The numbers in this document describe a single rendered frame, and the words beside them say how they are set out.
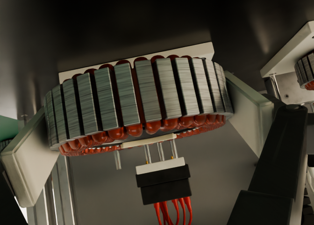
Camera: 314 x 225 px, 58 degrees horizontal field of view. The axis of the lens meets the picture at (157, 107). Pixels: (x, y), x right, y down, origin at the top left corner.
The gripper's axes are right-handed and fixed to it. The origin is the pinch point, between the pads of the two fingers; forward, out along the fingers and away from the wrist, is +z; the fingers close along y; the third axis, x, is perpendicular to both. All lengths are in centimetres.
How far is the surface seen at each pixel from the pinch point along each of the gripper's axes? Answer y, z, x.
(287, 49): 16.9, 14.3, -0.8
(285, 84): 22.4, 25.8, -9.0
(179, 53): 4.3, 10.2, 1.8
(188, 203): 3.5, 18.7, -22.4
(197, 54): 5.9, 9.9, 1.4
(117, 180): -8.7, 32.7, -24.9
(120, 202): -8.8, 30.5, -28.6
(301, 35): 16.8, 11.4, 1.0
